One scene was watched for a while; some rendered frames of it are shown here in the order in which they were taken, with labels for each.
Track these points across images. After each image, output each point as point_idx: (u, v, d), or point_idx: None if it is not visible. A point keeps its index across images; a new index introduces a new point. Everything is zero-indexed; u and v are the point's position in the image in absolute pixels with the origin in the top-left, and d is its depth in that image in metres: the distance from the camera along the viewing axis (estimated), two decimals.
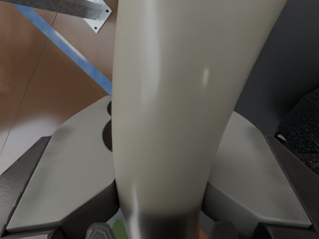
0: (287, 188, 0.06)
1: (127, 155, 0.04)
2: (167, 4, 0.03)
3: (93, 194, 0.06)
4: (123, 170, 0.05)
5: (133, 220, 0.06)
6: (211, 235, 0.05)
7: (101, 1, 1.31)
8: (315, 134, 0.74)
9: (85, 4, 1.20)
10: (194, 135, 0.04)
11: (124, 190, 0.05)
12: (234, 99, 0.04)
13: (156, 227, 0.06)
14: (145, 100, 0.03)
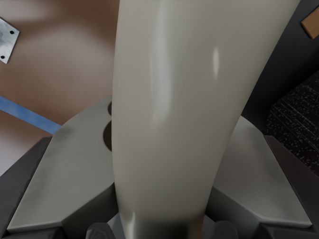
0: (287, 188, 0.06)
1: (129, 165, 0.04)
2: (175, 4, 0.02)
3: (94, 195, 0.06)
4: (124, 179, 0.05)
5: (134, 231, 0.05)
6: (211, 235, 0.05)
7: None
8: None
9: None
10: (201, 144, 0.04)
11: (125, 201, 0.05)
12: (243, 105, 0.04)
13: (159, 238, 0.05)
14: (150, 107, 0.03)
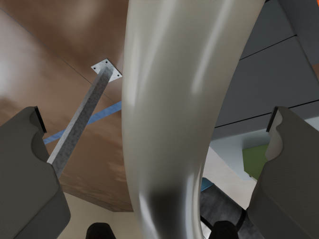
0: None
1: None
2: None
3: (38, 209, 0.05)
4: None
5: None
6: (211, 235, 0.05)
7: (99, 63, 1.62)
8: None
9: (98, 78, 1.55)
10: None
11: None
12: None
13: None
14: None
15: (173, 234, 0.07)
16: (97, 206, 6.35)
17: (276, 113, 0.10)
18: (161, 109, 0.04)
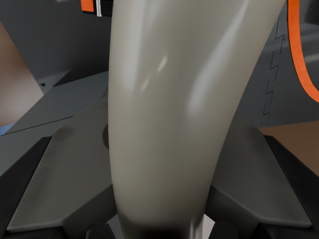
0: (287, 188, 0.06)
1: None
2: None
3: (94, 195, 0.06)
4: None
5: None
6: (211, 235, 0.05)
7: None
8: None
9: None
10: None
11: None
12: None
13: None
14: None
15: None
16: None
17: None
18: (157, 135, 0.03)
